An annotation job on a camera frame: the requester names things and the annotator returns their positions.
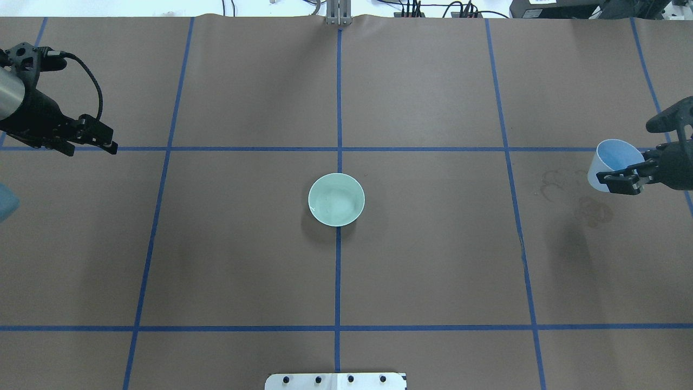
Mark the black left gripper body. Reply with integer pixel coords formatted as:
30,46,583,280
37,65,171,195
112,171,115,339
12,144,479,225
1,89,79,155

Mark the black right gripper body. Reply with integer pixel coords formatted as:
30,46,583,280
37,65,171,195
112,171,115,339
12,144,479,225
650,140,692,191

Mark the light blue plastic cup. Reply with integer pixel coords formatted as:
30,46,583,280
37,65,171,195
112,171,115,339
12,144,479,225
587,139,644,192

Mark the light green bowl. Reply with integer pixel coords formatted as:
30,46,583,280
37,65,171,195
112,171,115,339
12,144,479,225
307,173,366,228

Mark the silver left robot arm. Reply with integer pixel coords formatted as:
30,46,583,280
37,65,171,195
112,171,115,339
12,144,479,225
1,70,118,157

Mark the black box with label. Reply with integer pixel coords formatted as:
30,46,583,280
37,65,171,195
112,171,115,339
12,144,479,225
509,1,601,20

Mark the black orange usb hub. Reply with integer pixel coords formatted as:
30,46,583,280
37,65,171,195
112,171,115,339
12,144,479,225
379,1,482,19

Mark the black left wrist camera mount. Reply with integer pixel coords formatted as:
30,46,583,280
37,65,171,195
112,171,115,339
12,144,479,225
1,42,67,90

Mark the black left camera cable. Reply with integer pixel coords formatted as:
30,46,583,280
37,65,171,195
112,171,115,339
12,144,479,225
46,50,104,121

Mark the aluminium frame post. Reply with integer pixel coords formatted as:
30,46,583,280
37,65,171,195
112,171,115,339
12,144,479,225
325,0,353,27

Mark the white central pedestal column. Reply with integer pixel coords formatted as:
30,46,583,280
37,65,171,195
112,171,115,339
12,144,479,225
264,372,408,389

